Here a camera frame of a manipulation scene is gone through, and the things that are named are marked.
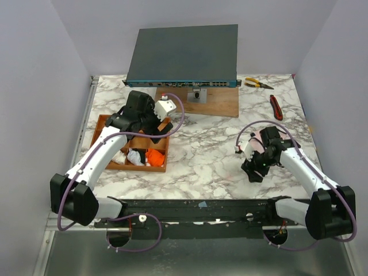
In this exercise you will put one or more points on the wooden base board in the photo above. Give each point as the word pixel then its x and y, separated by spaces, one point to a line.
pixel 223 102

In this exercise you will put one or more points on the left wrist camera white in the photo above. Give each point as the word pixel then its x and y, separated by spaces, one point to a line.
pixel 163 108

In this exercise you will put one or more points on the orange rolled cloth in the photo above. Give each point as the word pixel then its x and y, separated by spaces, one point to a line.
pixel 154 157

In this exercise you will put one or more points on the yellow handled pliers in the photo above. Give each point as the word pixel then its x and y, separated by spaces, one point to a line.
pixel 251 82

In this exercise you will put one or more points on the black mounting rail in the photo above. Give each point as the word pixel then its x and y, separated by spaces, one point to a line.
pixel 195 219

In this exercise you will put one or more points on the grey metal stand bracket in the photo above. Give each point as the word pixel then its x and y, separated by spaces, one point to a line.
pixel 198 95

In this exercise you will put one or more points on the white pink-trimmed underwear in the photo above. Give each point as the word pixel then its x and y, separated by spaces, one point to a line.
pixel 119 158

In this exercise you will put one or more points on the network switch grey blue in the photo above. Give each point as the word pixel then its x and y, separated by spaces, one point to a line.
pixel 188 56

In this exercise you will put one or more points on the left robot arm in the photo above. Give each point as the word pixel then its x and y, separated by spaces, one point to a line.
pixel 72 194

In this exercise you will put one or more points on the white rolled cloth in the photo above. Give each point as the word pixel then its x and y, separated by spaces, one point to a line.
pixel 134 157

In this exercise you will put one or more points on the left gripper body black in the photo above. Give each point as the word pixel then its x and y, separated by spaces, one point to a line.
pixel 150 121

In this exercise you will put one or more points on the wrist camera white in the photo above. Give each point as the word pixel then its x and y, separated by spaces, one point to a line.
pixel 163 108
pixel 246 149

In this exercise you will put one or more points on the pink navy-trimmed underwear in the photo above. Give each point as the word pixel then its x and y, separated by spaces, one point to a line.
pixel 256 142

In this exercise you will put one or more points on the red black utility knife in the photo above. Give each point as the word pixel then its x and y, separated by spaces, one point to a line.
pixel 278 115

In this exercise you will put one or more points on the aluminium frame rail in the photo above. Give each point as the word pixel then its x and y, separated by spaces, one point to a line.
pixel 55 220

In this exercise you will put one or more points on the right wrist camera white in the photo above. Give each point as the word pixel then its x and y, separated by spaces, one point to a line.
pixel 246 149

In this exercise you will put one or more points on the brown compartment tray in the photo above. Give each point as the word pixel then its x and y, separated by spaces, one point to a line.
pixel 140 143

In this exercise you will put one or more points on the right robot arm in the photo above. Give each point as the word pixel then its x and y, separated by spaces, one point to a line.
pixel 330 212

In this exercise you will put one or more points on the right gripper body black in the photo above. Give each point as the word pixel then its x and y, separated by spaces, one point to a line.
pixel 256 166

